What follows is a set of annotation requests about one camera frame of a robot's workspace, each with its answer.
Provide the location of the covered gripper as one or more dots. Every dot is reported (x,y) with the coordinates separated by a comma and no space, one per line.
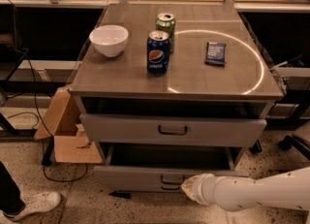
(202,188)

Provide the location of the grey drawer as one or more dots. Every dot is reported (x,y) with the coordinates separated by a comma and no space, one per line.
(171,188)
(145,167)
(133,129)

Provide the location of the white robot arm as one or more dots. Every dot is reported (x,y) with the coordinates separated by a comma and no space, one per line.
(233,193)

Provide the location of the grey bottom drawer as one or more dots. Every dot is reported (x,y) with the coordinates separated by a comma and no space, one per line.
(171,188)

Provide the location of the grey drawer cabinet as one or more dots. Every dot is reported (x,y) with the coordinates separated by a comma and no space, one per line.
(243,88)

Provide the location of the grey top drawer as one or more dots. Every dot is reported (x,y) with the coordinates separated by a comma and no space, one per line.
(133,129)

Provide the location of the black office chair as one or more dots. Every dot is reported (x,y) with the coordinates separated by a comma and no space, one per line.
(299,139)

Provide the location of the cardboard box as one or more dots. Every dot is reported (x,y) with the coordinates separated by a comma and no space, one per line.
(65,133)

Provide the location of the blue Pepsi can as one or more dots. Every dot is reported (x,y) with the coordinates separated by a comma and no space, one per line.
(158,52)

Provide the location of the dark blue snack bar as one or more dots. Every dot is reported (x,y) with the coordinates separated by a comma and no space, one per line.
(215,54)

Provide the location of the white sneaker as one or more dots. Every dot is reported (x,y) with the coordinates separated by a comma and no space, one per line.
(40,203)

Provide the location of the white ceramic bowl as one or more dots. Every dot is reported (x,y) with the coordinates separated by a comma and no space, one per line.
(109,40)

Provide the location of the green soda can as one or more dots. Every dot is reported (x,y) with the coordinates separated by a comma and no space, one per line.
(166,22)

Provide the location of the dark trouser leg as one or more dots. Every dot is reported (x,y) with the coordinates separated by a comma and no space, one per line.
(10,200)

